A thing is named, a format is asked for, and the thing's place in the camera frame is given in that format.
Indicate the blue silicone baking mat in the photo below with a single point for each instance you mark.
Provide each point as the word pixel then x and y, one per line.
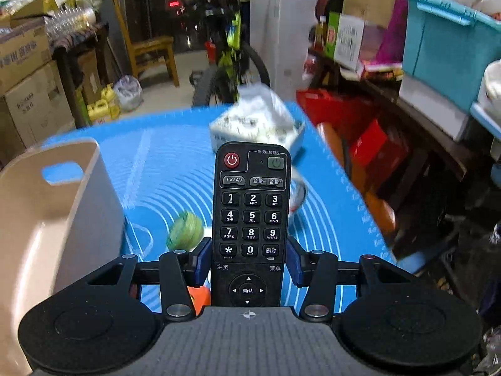
pixel 164 164

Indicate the clear plastic bag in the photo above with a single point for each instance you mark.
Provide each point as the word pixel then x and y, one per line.
pixel 128 93

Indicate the orange object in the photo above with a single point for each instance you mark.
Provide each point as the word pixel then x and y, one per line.
pixel 200 299

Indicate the black remote control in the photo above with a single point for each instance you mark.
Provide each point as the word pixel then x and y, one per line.
pixel 250 219

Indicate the beige plastic storage bin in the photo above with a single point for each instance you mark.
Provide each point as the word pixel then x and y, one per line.
pixel 47 235

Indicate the green and black bicycle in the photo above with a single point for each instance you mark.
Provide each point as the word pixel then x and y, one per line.
pixel 227 47

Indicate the yellow plastic jug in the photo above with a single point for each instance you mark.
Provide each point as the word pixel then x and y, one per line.
pixel 109 98
pixel 98 112

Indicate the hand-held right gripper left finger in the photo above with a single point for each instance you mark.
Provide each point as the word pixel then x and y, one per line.
pixel 202 263

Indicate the red box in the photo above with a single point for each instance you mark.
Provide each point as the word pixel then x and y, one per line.
pixel 332 103
pixel 375 152

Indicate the teal plastic storage bin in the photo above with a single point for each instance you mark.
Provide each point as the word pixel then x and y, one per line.
pixel 442 55

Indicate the green ball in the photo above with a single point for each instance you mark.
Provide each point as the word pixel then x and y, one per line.
pixel 185 230

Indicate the small cardboard box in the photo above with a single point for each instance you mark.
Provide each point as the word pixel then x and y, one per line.
pixel 33 6

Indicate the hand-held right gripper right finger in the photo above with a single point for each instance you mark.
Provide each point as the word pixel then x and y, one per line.
pixel 296 263

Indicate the wooden chair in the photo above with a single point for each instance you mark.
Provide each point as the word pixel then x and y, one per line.
pixel 150 49

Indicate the white tissue pack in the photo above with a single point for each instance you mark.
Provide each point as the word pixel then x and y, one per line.
pixel 258 121

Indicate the bottle with yellow liquid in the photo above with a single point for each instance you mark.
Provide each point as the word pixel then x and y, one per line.
pixel 320 35

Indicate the stack of clear plastic cups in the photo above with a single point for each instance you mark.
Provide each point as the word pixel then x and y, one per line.
pixel 68 21

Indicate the green and white carton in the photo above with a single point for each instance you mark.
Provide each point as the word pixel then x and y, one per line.
pixel 344 39

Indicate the clear round object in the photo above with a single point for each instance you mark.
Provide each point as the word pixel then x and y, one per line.
pixel 299 197

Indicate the white box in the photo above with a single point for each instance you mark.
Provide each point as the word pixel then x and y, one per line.
pixel 430 105

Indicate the magenta bag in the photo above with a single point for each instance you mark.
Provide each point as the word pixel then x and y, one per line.
pixel 397 33

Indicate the white refrigerator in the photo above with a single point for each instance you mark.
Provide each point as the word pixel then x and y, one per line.
pixel 285 39

